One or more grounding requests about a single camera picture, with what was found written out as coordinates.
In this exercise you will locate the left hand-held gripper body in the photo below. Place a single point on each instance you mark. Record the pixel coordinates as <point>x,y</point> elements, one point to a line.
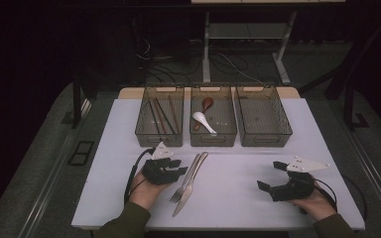
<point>158,172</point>

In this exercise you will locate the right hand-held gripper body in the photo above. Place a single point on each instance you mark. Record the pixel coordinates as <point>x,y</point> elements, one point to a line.
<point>294,191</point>

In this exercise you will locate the smoky clear plastic bin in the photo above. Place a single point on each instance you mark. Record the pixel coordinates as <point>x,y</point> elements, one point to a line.
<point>263,115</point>
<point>225,112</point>
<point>144,132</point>

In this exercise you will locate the brown wooden chopstick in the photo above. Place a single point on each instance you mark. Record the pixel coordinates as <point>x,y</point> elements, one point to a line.
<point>159,115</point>
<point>174,114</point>

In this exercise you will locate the white ceramic spoon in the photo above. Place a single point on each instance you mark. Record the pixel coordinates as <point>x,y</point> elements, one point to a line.
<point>200,117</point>

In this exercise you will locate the brown wooden spoon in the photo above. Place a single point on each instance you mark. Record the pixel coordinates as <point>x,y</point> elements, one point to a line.
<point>207,103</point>

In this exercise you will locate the person's left hand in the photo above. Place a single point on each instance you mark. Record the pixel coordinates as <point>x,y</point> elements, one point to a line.
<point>145,193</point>

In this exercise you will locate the person's right hand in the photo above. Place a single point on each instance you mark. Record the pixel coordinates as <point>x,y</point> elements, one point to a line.
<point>319,208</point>

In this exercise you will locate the silver metal fork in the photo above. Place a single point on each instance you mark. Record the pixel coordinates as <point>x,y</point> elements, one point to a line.
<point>187,180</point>

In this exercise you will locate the silver metal knife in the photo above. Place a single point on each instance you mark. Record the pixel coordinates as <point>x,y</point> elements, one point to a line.
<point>185,195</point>

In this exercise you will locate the white table board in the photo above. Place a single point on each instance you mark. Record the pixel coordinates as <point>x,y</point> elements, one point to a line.
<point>228,198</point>

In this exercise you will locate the black metal stand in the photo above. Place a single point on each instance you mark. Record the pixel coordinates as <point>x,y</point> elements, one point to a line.
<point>76,105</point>
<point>349,105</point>

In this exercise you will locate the black double floor frame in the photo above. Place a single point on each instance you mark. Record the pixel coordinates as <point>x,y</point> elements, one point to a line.
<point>81,152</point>

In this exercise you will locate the metal floor rail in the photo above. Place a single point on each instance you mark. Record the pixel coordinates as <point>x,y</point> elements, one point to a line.
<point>46,195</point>
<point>373,178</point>

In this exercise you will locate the white metal desk frame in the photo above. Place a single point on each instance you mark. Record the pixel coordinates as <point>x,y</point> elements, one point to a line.
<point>206,59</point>

